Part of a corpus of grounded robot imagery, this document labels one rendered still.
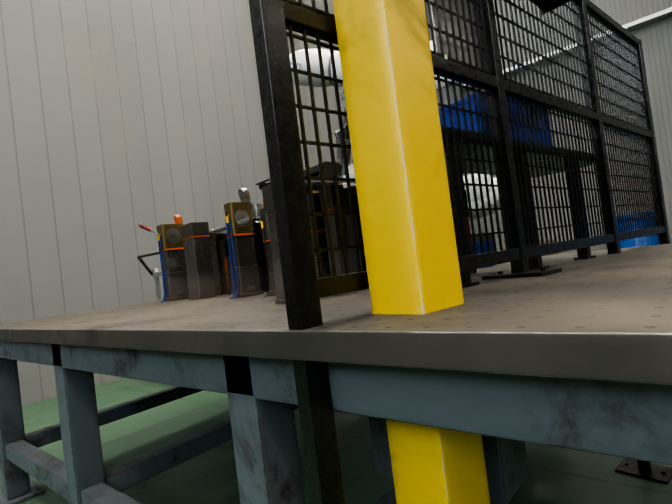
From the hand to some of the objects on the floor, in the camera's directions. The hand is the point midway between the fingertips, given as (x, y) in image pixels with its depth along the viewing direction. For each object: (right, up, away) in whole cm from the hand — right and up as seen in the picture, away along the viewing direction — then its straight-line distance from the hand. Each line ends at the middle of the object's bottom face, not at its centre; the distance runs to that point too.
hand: (349, 175), depth 143 cm
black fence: (+70, -97, -23) cm, 122 cm away
